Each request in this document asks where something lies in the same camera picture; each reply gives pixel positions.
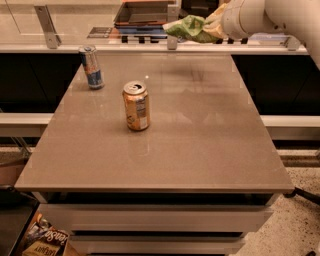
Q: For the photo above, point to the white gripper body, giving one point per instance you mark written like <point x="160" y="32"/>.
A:
<point x="234" y="19"/>

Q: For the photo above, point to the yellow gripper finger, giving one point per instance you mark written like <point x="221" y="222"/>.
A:
<point x="215" y="29"/>
<point x="217" y="14"/>

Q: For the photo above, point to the green jalapeno chip bag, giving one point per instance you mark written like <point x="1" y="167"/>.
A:
<point x="191" y="28"/>

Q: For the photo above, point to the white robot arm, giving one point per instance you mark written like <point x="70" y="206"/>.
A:
<point x="299" y="18"/>

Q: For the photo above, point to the grey tray stack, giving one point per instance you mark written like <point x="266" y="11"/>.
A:
<point x="143" y="12"/>

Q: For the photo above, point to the orange soda can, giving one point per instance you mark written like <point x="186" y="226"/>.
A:
<point x="136" y="102"/>

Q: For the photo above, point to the blue silver energy drink can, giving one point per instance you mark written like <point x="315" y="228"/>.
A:
<point x="91" y="67"/>

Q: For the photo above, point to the upper white drawer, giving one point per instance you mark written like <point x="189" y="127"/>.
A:
<point x="152" y="218"/>

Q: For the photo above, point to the white drawer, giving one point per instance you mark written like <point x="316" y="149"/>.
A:
<point x="152" y="218"/>
<point x="156" y="245"/>

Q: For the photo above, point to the lower white drawer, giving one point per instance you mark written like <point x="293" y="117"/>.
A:
<point x="156" y="245"/>

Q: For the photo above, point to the snack packages on floor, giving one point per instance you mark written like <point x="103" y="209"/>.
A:
<point x="41" y="238"/>

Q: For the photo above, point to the middle metal glass bracket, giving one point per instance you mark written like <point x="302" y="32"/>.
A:
<point x="172" y="17"/>

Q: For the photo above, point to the metal glass bracket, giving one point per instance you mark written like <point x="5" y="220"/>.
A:
<point x="172" y="17"/>
<point x="52" y="38"/>
<point x="292" y="43"/>

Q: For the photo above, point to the right metal glass bracket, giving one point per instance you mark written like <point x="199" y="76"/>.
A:
<point x="292" y="43"/>

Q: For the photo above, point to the left metal glass bracket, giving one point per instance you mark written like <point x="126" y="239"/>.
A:
<point x="52" y="38"/>

